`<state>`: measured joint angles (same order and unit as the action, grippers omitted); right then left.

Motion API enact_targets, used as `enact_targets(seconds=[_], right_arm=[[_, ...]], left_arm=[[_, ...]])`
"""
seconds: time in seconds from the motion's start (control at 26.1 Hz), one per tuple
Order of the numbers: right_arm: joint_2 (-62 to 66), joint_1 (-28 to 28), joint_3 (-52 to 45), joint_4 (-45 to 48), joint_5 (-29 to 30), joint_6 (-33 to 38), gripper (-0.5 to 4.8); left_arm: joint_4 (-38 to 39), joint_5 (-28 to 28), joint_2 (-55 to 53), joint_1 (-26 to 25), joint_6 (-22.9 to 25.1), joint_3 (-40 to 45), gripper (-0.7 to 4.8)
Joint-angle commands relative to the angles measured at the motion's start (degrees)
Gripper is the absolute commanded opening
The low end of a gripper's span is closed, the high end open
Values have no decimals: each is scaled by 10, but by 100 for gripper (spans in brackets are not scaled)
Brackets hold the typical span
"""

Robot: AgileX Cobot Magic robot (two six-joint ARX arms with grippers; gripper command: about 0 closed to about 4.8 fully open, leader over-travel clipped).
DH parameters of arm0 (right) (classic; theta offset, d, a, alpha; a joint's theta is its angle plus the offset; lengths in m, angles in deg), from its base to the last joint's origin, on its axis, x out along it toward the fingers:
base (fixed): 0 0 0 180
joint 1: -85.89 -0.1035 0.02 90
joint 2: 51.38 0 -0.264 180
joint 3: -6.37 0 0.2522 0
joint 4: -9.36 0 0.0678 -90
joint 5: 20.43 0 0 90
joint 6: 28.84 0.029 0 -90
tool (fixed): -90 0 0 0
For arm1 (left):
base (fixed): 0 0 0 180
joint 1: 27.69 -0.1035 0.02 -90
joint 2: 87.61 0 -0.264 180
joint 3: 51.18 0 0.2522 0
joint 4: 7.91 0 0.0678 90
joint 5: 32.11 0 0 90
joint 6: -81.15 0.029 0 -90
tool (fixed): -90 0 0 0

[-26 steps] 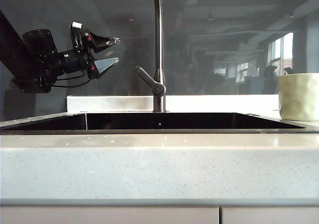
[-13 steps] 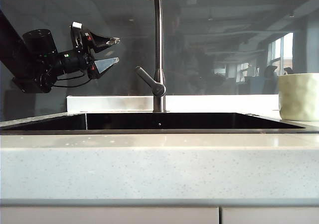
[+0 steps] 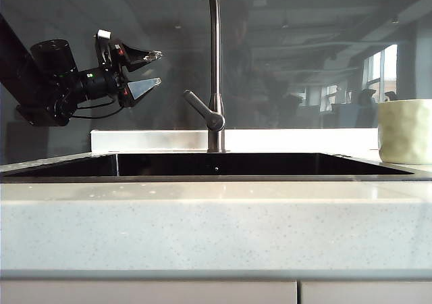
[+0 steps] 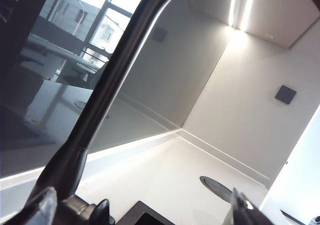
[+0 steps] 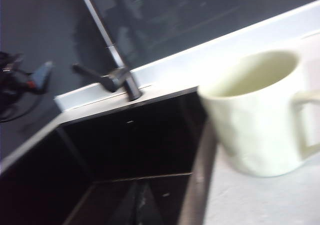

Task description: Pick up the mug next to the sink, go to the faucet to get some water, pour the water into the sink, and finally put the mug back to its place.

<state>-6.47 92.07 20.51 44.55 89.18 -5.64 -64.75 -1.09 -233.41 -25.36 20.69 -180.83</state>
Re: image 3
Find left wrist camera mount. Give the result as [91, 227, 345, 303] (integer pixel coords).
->
[94, 29, 113, 65]

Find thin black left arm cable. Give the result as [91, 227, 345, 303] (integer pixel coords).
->
[69, 99, 126, 120]

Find brushed steel gooseneck faucet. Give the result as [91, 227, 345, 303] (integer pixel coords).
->
[196, 0, 227, 154]

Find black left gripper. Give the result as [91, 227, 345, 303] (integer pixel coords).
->
[83, 39, 163, 109]

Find narrow grey cabinet door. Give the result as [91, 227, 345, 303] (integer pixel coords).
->
[300, 280, 432, 304]

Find dark steel faucet lever handle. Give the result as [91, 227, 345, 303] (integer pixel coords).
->
[183, 90, 227, 132]

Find black undermount sink basin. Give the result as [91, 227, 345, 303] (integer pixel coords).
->
[0, 152, 416, 184]

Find wide grey cabinet door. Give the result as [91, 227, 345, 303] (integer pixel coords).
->
[0, 280, 299, 304]

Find white backsplash upstand ledge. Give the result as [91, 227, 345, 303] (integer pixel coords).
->
[90, 128, 381, 157]

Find pale green ceramic mug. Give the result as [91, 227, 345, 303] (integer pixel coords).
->
[377, 98, 432, 166]

